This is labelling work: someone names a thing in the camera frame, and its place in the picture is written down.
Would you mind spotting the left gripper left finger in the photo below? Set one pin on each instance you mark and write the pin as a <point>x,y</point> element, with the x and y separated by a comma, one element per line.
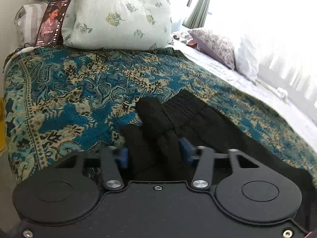
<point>110,160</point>

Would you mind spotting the white bed sheet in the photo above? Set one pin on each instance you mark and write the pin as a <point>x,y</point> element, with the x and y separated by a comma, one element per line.
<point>300,122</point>

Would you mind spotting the pale green floral pillow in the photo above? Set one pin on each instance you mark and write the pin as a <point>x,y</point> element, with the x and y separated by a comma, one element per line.
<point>117,24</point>

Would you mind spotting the purple floral pillow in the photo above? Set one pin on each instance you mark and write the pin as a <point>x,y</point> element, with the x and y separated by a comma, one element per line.
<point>215,46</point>

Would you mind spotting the teal paisley bedspread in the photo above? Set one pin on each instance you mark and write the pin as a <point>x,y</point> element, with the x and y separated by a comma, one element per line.
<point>58,99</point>

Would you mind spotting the white pillow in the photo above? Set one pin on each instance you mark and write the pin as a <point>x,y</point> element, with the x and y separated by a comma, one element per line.
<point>248,56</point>

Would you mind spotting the green curtain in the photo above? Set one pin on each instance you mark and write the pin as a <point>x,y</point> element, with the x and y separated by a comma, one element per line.
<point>198,15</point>

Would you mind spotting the white sheer curtain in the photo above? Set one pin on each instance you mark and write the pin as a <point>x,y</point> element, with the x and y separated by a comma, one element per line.
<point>283,35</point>

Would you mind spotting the black pants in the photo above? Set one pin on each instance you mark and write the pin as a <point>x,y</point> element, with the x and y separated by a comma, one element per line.
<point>155,153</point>

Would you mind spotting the grey striped bag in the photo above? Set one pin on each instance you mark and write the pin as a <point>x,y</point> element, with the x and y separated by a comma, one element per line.
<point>27,22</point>

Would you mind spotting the portrait photo card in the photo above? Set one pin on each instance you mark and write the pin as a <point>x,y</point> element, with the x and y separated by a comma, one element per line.
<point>49,33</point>

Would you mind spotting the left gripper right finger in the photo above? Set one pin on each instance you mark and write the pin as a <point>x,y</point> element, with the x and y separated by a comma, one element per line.
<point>205,158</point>

